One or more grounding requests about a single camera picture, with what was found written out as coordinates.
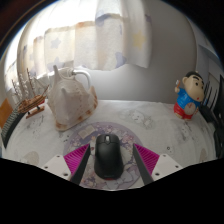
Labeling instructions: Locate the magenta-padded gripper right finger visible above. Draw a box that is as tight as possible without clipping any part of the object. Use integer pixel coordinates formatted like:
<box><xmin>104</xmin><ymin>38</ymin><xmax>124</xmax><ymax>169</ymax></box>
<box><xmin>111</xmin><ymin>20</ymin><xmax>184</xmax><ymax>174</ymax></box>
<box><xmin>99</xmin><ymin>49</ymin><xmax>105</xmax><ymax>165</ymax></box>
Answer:
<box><xmin>132</xmin><ymin>143</ymin><xmax>184</xmax><ymax>186</ymax></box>

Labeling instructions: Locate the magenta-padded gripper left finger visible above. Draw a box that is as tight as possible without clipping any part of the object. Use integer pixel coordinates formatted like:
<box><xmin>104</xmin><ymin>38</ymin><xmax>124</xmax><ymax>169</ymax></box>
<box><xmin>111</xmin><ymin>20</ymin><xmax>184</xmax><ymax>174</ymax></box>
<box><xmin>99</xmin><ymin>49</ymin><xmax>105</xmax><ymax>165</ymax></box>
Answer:
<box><xmin>42</xmin><ymin>143</ymin><xmax>92</xmax><ymax>186</ymax></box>

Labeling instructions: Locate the black computer mouse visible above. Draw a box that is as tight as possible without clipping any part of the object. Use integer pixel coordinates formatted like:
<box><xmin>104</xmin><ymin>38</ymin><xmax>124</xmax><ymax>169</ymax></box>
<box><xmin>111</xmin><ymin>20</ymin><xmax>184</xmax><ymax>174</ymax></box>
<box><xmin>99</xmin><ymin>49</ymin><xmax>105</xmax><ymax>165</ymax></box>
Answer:
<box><xmin>93</xmin><ymin>133</ymin><xmax>122</xmax><ymax>181</ymax></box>

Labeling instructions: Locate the round printed mouse pad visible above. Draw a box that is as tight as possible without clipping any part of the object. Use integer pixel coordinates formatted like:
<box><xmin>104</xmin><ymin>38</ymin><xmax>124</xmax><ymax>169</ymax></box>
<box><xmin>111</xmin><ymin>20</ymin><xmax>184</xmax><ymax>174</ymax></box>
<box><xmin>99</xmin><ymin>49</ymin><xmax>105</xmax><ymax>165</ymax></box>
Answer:
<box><xmin>63</xmin><ymin>121</ymin><xmax>144</xmax><ymax>191</ymax></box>

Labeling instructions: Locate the white printed tablecloth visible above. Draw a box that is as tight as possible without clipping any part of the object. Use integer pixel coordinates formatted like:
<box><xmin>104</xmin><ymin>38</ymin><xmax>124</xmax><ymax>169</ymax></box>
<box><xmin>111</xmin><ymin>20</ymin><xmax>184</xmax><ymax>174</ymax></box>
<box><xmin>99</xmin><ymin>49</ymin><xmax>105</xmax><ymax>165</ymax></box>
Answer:
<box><xmin>0</xmin><ymin>99</ymin><xmax>218</xmax><ymax>191</ymax></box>

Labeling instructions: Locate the wooden model sailing ship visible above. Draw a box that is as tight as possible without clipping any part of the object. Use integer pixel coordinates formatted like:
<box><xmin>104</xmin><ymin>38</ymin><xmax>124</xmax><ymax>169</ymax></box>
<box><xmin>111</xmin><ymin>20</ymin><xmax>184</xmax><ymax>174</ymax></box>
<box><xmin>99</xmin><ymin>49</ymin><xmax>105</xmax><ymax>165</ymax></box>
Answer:
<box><xmin>11</xmin><ymin>68</ymin><xmax>50</xmax><ymax>120</ymax></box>

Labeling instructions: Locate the black keyboard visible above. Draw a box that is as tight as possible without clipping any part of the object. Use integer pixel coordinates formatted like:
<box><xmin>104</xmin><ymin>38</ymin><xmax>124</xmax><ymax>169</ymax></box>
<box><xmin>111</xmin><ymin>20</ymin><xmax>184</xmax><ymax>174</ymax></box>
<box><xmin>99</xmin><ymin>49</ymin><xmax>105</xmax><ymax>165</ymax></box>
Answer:
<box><xmin>0</xmin><ymin>103</ymin><xmax>26</xmax><ymax>149</ymax></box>

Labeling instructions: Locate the cartoon boy figurine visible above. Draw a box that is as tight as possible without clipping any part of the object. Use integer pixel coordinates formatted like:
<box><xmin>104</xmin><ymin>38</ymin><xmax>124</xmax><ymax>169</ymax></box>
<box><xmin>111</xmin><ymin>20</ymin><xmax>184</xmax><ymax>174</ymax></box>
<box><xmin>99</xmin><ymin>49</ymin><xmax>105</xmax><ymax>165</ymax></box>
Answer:
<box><xmin>173</xmin><ymin>70</ymin><xmax>206</xmax><ymax>121</ymax></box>

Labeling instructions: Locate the orange wooden chair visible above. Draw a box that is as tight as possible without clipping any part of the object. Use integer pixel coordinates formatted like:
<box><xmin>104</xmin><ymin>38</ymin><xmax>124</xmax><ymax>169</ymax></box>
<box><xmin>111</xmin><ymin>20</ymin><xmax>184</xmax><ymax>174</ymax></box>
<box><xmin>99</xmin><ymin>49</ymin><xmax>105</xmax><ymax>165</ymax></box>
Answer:
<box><xmin>0</xmin><ymin>98</ymin><xmax>13</xmax><ymax>129</ymax></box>

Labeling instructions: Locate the white star-print curtain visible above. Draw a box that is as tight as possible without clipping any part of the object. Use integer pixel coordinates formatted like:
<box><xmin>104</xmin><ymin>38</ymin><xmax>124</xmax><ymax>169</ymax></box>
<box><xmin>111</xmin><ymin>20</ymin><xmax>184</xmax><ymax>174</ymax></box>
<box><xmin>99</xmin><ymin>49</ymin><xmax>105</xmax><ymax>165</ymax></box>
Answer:
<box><xmin>4</xmin><ymin>0</ymin><xmax>153</xmax><ymax>101</ymax></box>

